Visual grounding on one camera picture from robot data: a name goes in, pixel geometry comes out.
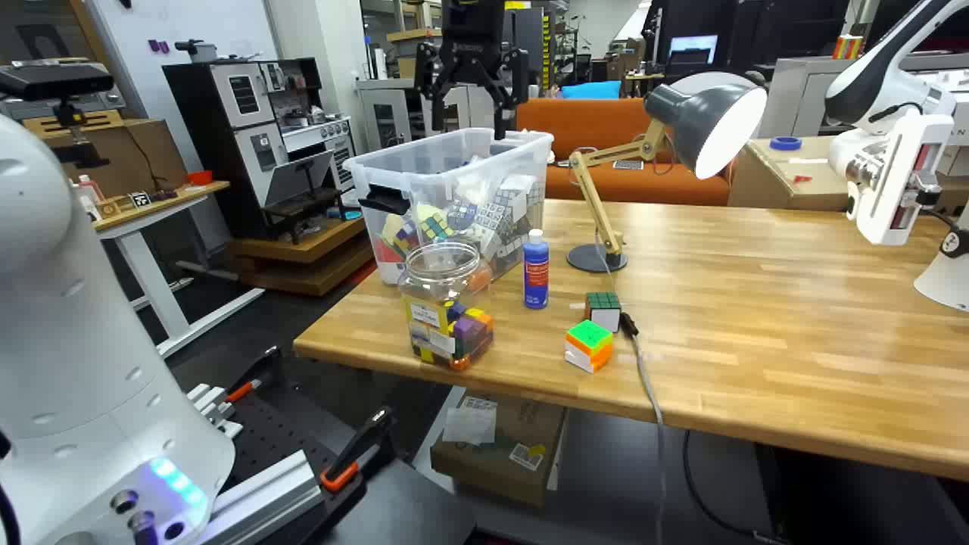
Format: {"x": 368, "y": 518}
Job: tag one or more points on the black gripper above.
{"x": 927, "y": 208}

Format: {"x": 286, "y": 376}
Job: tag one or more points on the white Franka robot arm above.
{"x": 880, "y": 63}

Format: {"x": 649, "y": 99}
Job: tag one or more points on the blue tape roll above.
{"x": 786, "y": 143}

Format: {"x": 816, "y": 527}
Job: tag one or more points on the white storage cabinet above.
{"x": 798, "y": 94}

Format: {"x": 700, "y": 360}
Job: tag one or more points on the small computer monitor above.
{"x": 690, "y": 50}

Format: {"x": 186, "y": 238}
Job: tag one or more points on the orange sofa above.
{"x": 606, "y": 126}

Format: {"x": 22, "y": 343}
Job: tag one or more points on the black-framed green puzzle cube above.
{"x": 605, "y": 310}

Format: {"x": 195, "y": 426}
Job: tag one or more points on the stickerless green orange puzzle cube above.
{"x": 590, "y": 346}

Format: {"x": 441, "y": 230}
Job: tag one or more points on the blue bottle red label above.
{"x": 536, "y": 273}

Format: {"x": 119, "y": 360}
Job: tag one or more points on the clear plastic bin of cubes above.
{"x": 442, "y": 192}

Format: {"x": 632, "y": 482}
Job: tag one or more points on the cardboard box with labels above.
{"x": 504, "y": 444}

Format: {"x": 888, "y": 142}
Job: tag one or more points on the glass jar of small cubes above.
{"x": 450, "y": 304}

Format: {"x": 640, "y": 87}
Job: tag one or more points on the small white cabinet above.
{"x": 390, "y": 118}

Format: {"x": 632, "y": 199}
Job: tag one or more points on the wooden pallet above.
{"x": 304, "y": 254}

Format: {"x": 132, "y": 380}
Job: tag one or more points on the orange black clamp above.
{"x": 348, "y": 460}
{"x": 251, "y": 380}

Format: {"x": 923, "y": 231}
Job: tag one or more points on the black and white machine cabinet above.
{"x": 251, "y": 132}

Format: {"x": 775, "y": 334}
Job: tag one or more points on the aluminium extrusion profile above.
{"x": 262, "y": 500}

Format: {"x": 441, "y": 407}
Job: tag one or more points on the white side table wooden top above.
{"x": 152, "y": 236}

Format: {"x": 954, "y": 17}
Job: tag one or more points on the brown cardboard box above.
{"x": 121, "y": 156}

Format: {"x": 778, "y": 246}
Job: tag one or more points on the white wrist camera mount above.
{"x": 902, "y": 171}

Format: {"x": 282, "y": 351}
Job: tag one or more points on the black camera on stand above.
{"x": 50, "y": 79}

